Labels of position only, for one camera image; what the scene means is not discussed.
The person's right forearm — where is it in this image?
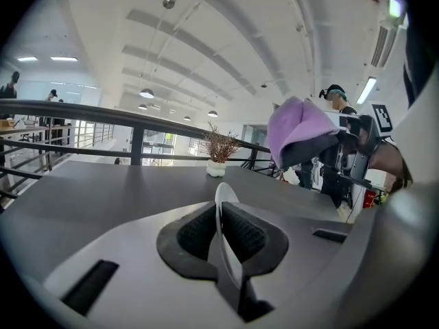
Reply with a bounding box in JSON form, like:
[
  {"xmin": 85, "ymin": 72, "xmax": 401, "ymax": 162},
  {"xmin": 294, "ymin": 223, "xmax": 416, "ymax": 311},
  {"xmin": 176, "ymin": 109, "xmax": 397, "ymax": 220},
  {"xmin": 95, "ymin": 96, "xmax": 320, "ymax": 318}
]
[{"xmin": 369, "ymin": 141, "xmax": 413, "ymax": 188}]

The purple cloth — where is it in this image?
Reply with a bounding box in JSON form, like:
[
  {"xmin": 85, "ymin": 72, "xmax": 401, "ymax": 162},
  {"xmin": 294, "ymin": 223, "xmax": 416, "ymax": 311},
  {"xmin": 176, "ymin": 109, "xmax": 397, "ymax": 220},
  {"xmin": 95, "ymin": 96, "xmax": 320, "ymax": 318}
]
[{"xmin": 265, "ymin": 95, "xmax": 341, "ymax": 171}]

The lit ceiling sign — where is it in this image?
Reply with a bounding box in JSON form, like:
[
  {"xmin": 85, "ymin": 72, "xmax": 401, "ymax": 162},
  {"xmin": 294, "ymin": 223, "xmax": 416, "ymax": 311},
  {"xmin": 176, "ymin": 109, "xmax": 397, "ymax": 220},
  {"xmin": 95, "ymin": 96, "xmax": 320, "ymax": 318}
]
[{"xmin": 388, "ymin": 0, "xmax": 404, "ymax": 19}]

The ceiling air vent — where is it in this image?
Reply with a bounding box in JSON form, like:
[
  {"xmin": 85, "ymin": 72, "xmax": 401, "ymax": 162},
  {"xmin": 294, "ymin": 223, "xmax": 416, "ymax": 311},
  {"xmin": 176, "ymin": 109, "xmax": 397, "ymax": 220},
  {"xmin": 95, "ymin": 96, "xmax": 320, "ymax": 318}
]
[{"xmin": 370, "ymin": 24, "xmax": 399, "ymax": 69}]

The ceiling tube light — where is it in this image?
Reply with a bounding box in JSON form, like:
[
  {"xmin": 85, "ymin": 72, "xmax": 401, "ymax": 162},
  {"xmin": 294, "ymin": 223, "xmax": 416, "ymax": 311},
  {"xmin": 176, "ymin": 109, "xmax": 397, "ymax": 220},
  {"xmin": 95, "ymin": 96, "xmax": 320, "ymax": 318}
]
[{"xmin": 355, "ymin": 76, "xmax": 378, "ymax": 105}]

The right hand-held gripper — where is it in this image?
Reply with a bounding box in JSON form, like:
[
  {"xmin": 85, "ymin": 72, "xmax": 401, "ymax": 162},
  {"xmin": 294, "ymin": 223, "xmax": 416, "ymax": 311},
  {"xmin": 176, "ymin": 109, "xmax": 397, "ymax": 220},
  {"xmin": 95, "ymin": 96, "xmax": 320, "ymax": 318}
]
[{"xmin": 318, "ymin": 103, "xmax": 394, "ymax": 209}]

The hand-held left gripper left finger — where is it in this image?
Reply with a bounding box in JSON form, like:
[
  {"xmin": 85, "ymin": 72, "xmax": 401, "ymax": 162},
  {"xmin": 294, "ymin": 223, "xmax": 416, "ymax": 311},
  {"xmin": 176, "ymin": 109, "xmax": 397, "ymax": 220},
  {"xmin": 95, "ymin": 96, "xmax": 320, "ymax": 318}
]
[{"xmin": 43, "ymin": 200, "xmax": 241, "ymax": 329}]

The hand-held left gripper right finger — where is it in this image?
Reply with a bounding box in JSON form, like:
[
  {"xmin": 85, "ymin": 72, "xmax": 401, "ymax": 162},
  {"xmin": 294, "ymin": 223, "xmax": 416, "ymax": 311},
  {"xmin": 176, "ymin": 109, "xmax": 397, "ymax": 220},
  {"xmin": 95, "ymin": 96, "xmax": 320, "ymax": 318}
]
[{"xmin": 222, "ymin": 201, "xmax": 354, "ymax": 329}]

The wooden desk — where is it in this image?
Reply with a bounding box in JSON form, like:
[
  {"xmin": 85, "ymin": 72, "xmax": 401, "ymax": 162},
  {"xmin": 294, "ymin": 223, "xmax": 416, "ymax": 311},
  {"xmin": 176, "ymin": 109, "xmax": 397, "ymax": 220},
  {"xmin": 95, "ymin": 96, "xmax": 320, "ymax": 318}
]
[{"xmin": 0, "ymin": 117, "xmax": 52, "ymax": 143}]

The person's white shirt torso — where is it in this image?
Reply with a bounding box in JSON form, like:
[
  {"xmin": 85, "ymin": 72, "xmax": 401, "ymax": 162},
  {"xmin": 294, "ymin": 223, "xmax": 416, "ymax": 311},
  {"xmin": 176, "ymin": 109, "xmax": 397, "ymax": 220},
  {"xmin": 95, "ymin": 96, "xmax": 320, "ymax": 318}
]
[{"xmin": 342, "ymin": 0, "xmax": 439, "ymax": 329}]

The red fire extinguisher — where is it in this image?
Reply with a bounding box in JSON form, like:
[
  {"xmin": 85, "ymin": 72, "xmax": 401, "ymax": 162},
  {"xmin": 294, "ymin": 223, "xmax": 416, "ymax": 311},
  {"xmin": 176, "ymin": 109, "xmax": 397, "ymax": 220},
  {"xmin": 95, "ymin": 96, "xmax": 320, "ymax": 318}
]
[{"xmin": 362, "ymin": 189, "xmax": 377, "ymax": 209}]

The black metal railing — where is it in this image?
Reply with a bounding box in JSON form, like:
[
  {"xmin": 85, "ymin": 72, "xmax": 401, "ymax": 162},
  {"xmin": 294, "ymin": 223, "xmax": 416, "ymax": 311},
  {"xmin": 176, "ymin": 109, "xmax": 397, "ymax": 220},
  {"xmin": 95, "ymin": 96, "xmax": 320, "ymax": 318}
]
[{"xmin": 0, "ymin": 97, "xmax": 279, "ymax": 214}]

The white plate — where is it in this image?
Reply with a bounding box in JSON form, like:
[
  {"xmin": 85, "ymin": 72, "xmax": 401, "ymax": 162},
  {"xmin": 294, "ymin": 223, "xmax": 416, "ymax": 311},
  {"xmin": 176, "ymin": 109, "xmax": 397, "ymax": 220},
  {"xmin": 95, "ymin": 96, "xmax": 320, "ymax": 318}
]
[{"xmin": 213, "ymin": 182, "xmax": 245, "ymax": 288}]

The dried plant in white pot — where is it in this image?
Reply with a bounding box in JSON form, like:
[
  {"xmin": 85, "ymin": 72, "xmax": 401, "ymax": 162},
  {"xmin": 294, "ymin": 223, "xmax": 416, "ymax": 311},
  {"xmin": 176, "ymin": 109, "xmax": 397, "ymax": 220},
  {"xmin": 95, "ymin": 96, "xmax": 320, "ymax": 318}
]
[{"xmin": 200, "ymin": 121, "xmax": 241, "ymax": 178}]

